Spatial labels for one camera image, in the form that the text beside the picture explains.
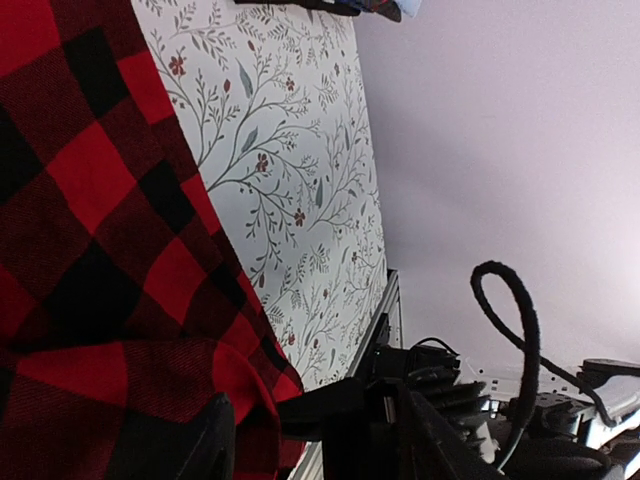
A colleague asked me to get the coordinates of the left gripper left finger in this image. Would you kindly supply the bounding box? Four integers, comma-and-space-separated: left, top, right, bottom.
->
105, 394, 235, 479

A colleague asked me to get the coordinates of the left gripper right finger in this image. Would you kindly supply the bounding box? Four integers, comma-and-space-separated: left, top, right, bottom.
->
277, 377, 500, 479

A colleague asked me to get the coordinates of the red black plaid shirt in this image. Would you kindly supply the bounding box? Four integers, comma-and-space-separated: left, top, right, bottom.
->
1, 1, 302, 479

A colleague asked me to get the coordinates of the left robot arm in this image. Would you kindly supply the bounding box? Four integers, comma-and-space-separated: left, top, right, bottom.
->
106, 261, 634, 479

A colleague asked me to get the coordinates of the dark folded shirts stack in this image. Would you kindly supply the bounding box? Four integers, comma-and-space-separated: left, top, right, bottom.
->
234, 0, 402, 23

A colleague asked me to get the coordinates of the floral table cloth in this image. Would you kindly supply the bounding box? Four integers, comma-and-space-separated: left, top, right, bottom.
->
133, 1, 387, 389

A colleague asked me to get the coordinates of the light blue folded shirt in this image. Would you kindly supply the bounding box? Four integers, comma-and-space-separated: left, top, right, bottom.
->
395, 0, 422, 18

